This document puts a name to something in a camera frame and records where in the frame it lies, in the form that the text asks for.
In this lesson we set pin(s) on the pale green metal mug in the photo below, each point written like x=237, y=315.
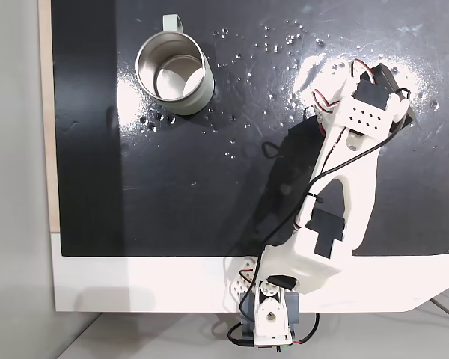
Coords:
x=194, y=99

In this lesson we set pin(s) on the black table mat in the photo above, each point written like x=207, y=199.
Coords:
x=172, y=194

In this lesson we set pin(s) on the light wooden board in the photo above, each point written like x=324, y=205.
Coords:
x=45, y=112

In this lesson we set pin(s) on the black oval camera box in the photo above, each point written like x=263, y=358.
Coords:
x=389, y=76

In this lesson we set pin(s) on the grey table clamp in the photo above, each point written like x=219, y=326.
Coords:
x=292, y=308

